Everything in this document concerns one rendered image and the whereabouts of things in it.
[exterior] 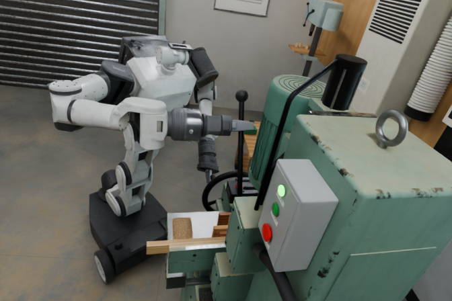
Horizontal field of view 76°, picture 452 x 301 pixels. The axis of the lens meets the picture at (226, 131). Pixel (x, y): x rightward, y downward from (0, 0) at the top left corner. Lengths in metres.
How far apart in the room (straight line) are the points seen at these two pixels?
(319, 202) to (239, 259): 0.30
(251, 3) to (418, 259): 3.35
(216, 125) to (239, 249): 0.31
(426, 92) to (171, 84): 1.53
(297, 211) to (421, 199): 0.17
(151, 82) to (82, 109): 0.38
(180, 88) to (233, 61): 2.66
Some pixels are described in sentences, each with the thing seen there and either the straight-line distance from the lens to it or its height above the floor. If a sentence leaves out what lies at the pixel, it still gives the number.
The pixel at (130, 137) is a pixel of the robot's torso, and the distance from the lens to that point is 1.48.
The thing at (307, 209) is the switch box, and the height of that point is 1.46.
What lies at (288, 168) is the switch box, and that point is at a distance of 0.47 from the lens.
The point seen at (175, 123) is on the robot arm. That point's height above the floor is 1.38.
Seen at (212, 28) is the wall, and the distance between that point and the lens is 3.71.
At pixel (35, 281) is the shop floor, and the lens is 2.18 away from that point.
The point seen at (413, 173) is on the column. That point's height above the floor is 1.52.
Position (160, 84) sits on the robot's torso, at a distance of 1.16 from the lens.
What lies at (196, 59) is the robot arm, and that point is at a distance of 1.34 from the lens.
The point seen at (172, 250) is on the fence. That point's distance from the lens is 0.98.
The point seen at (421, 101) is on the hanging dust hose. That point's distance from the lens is 2.12.
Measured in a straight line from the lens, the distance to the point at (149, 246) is 1.01.
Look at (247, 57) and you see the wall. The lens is 3.83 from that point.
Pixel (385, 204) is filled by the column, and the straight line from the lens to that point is 0.45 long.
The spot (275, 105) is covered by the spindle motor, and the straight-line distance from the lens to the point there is 0.72.
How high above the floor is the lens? 1.74
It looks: 30 degrees down
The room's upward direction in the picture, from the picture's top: 10 degrees clockwise
